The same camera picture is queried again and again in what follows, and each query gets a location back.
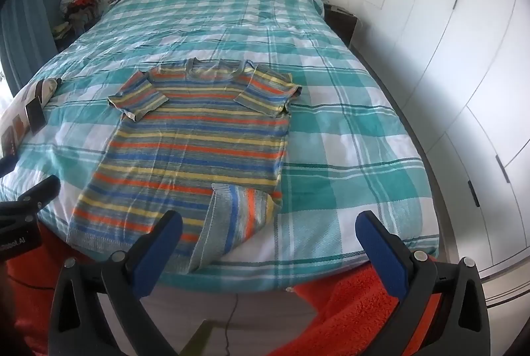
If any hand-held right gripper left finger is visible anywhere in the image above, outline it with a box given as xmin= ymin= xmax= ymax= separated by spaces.
xmin=49 ymin=210 xmax=184 ymax=356

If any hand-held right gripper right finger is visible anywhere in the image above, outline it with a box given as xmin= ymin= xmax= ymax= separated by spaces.
xmin=355 ymin=210 xmax=493 ymax=356

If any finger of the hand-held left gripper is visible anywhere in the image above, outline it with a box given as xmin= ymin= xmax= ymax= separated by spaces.
xmin=0 ymin=176 xmax=61 ymax=217

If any striped knit sweater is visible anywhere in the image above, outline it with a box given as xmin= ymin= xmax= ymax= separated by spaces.
xmin=67 ymin=58 xmax=303 ymax=273

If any pile of colourful clothes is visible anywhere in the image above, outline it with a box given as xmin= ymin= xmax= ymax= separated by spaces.
xmin=52 ymin=0 xmax=102 ymax=41

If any orange fleece cloth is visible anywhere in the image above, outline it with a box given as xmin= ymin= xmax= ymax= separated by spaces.
xmin=0 ymin=221 xmax=445 ymax=356

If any white cloth with brown patches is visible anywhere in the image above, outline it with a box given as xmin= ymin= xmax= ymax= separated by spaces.
xmin=0 ymin=78 xmax=64 ymax=159

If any teal checked blanket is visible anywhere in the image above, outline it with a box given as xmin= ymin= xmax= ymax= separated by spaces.
xmin=0 ymin=0 xmax=440 ymax=292

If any blue curtain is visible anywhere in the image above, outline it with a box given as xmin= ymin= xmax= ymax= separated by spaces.
xmin=0 ymin=0 xmax=87 ymax=97

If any dark wooden nightstand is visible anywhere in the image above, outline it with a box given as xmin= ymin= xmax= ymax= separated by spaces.
xmin=323 ymin=3 xmax=361 ymax=47

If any thin black cable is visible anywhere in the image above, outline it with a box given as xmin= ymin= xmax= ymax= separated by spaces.
xmin=223 ymin=294 xmax=240 ymax=356

